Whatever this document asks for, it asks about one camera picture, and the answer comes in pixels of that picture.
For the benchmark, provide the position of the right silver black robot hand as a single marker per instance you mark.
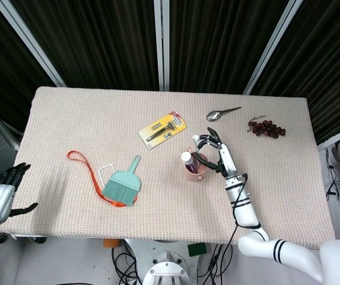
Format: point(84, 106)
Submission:
point(226, 157)

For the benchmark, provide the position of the pink ribbed plastic cup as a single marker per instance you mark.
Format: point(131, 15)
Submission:
point(196, 175)

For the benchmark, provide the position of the razor in yellow blister pack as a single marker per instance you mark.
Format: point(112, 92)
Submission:
point(162, 129)

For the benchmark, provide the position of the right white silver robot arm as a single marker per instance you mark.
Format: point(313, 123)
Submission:
point(264, 237)

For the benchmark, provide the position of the beige waffle table cloth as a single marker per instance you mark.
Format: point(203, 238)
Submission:
point(163, 213)

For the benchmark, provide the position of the white robot torso base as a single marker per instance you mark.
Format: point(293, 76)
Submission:
point(163, 264)

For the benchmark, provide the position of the small green block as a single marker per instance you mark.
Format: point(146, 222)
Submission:
point(197, 249)

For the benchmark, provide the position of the grey toothbrush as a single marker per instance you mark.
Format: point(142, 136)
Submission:
point(195, 138)

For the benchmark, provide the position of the white upright frame post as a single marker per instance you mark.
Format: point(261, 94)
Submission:
point(162, 44)

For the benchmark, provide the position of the dark red grape bunch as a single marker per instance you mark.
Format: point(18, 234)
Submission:
point(266, 128)

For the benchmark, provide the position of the small orange block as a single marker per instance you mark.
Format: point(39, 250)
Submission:
point(110, 243)

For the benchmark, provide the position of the white slanted frame post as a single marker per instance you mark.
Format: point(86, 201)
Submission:
point(30, 38)
point(273, 44)

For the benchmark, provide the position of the white purple toothpaste tube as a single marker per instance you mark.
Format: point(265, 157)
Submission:
point(187, 158)

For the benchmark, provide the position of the teal hand brush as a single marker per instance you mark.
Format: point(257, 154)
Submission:
point(122, 187)

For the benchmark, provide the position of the metal spoon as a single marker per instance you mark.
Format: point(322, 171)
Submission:
point(214, 115)

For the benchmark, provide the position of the black curtain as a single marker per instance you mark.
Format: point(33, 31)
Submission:
point(98, 44)

